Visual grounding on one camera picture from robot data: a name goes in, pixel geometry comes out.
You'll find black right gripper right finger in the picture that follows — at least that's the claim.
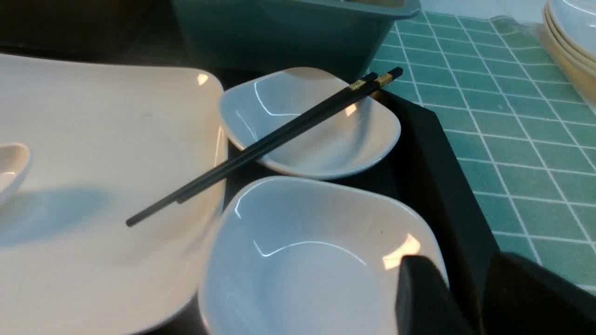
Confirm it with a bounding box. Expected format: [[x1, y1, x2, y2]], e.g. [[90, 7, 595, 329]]
[[482, 252, 596, 335]]

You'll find black chopstick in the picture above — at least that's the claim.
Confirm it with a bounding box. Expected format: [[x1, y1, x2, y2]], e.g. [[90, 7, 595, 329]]
[[176, 67, 404, 204], [125, 73, 378, 227]]

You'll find large white square plate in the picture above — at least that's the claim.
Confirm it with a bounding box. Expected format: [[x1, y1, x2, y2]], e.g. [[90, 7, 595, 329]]
[[0, 54, 228, 335]]

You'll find blue plastic bin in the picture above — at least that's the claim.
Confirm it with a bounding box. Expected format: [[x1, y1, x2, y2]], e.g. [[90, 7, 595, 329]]
[[172, 0, 421, 82]]

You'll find white bowl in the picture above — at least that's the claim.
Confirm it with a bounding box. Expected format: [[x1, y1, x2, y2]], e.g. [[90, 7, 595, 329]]
[[198, 176, 449, 335], [219, 67, 401, 180]]

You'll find black serving tray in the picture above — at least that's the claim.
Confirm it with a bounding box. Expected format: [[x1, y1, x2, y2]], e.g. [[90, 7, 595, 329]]
[[140, 70, 501, 335]]

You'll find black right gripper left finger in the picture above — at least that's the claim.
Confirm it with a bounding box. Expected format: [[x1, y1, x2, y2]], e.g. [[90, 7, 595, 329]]
[[395, 255, 474, 335]]

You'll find stack of cream plates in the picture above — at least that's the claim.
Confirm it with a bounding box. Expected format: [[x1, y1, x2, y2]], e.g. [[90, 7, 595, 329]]
[[542, 0, 596, 109]]

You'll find green checkered tablecloth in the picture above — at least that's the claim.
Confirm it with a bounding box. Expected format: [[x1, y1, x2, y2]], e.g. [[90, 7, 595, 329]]
[[369, 12, 596, 294]]

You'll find white ceramic spoon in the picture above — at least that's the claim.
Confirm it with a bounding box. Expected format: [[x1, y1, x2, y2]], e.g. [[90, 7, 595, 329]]
[[0, 143, 32, 204]]

